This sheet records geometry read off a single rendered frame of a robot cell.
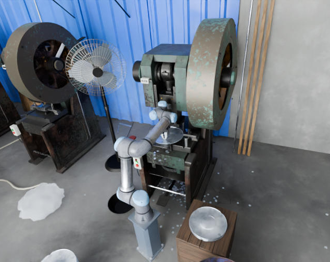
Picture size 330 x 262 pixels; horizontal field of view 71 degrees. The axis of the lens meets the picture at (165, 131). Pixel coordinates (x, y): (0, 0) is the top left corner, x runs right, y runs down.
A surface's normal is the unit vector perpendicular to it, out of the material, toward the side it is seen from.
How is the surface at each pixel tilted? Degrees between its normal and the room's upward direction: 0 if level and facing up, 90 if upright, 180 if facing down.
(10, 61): 71
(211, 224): 0
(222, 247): 0
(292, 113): 90
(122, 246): 0
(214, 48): 46
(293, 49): 90
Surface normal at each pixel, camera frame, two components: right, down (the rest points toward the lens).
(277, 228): -0.07, -0.84
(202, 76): -0.40, 0.22
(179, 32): -0.40, 0.52
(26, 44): 0.90, 0.18
